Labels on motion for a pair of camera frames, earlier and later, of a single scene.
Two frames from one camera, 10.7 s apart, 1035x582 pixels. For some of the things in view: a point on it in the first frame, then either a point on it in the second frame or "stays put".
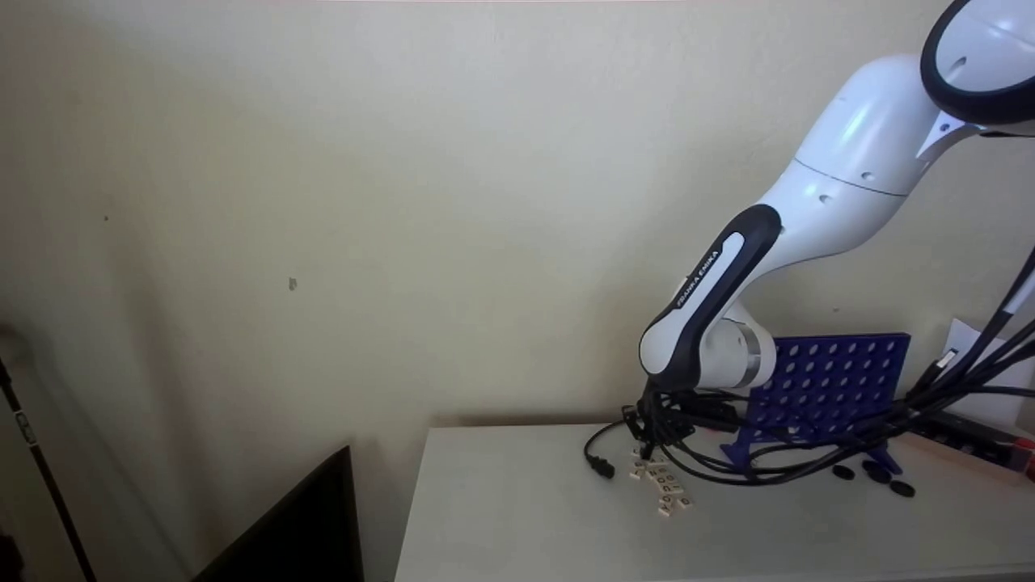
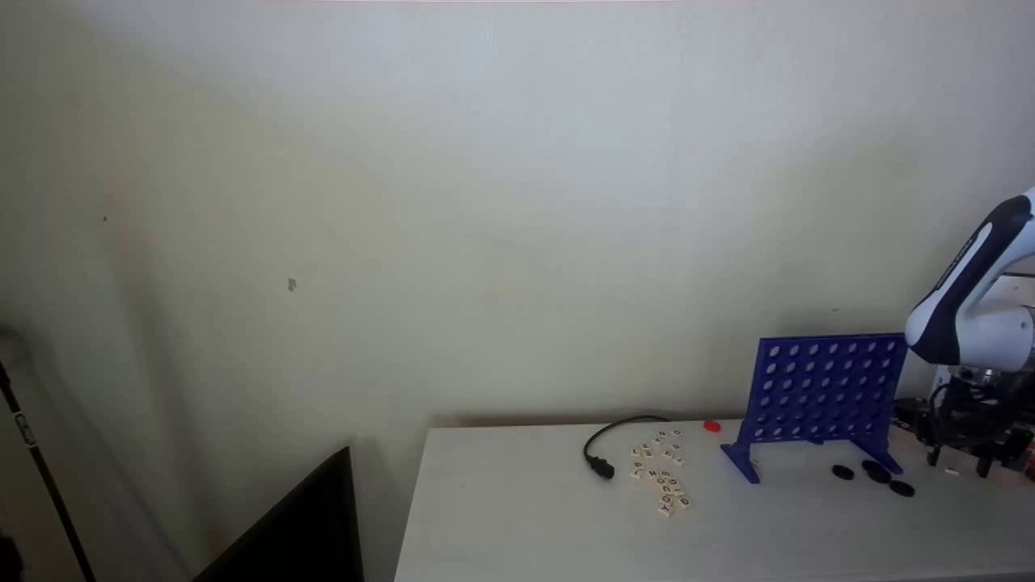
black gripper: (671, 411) to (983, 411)
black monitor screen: (309, 538) stays put
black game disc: (877, 471) stays put
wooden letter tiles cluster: (671, 493) stays put
